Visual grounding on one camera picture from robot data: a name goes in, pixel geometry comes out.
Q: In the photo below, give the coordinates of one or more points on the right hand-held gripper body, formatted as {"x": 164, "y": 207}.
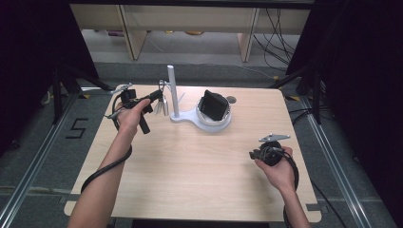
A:
{"x": 272, "y": 152}

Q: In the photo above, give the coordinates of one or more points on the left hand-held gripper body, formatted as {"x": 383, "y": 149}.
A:
{"x": 128, "y": 95}

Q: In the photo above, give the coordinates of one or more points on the white key stand with tray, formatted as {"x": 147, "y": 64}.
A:
{"x": 173, "y": 95}

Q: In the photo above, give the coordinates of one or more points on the silver white bowl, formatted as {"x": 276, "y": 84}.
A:
{"x": 213, "y": 122}

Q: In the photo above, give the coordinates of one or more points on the black wallet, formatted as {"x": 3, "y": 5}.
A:
{"x": 214, "y": 106}

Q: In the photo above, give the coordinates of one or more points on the person's left hand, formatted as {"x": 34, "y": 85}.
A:
{"x": 131, "y": 118}

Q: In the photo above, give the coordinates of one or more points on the person's right hand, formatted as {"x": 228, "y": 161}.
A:
{"x": 280, "y": 175}

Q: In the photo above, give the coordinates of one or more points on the dark round disc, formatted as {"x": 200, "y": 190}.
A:
{"x": 231, "y": 99}

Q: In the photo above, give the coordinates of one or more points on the black tripod stand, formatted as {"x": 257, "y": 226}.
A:
{"x": 315, "y": 91}
{"x": 58, "y": 91}

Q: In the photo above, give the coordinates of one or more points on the yellow object under desk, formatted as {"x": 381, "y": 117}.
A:
{"x": 194, "y": 32}

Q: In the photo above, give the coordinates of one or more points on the light wooden desk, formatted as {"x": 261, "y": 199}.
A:
{"x": 190, "y": 19}

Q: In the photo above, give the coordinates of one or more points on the dark curtain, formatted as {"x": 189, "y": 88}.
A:
{"x": 34, "y": 47}
{"x": 361, "y": 79}

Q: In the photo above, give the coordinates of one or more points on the metal floor rail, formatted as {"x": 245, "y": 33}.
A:
{"x": 34, "y": 158}
{"x": 335, "y": 164}

